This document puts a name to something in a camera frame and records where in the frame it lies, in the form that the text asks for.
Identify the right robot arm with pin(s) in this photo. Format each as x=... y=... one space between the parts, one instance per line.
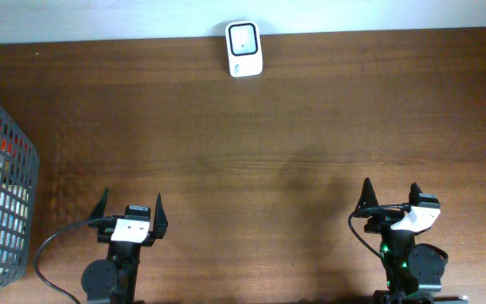
x=413 y=270

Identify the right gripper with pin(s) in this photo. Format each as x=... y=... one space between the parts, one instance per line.
x=380 y=222

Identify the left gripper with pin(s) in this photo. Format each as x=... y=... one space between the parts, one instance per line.
x=160 y=223

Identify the white barcode scanner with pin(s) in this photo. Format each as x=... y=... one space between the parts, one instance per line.
x=244 y=49

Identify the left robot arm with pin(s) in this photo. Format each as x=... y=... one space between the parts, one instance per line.
x=113 y=279

